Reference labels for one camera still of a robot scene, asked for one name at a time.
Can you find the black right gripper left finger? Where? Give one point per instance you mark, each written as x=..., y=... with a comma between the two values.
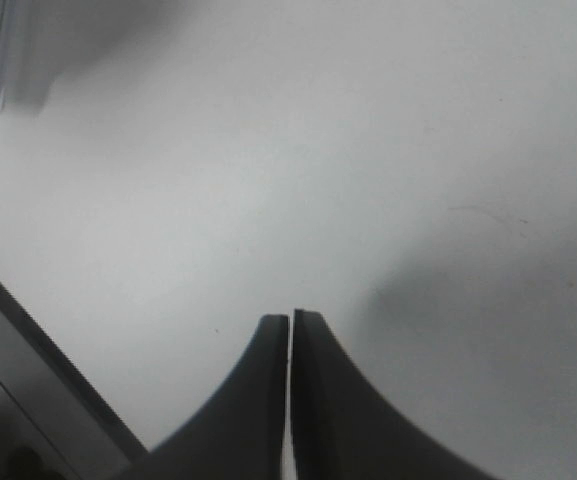
x=238, y=433

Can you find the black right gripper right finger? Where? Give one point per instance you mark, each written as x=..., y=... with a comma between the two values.
x=342, y=428

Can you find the white microwave door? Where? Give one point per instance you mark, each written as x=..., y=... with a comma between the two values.
x=53, y=423

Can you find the white microwave oven body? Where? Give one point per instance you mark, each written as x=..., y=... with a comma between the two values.
x=25, y=56

